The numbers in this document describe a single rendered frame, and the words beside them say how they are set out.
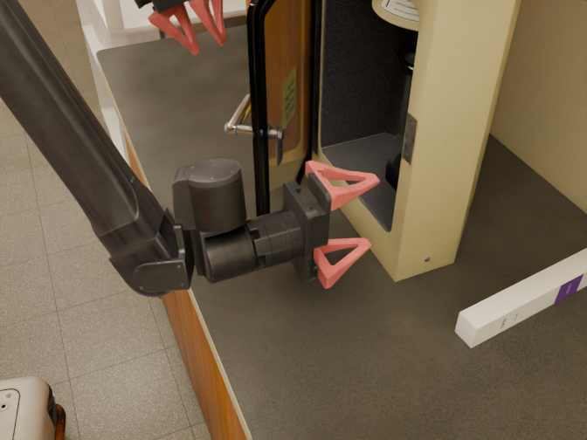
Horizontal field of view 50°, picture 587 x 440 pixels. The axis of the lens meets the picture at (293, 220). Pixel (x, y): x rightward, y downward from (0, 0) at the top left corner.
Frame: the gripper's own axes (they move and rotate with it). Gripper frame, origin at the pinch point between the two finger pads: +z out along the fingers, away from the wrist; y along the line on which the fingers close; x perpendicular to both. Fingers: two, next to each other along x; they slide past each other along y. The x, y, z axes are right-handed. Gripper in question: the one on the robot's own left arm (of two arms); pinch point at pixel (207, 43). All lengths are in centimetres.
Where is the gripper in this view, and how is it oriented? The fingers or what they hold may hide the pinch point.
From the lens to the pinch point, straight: 88.2
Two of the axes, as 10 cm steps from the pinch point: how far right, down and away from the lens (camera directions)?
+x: -3.0, 6.4, -7.1
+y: -8.6, 1.4, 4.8
